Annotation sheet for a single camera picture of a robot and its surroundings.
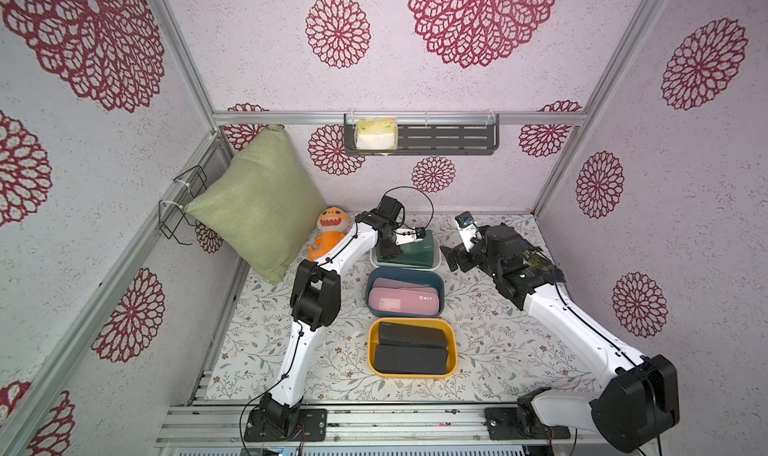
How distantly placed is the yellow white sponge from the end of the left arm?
0.19 metres

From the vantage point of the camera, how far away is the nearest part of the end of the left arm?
746 mm

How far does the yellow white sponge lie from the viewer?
3.00 ft
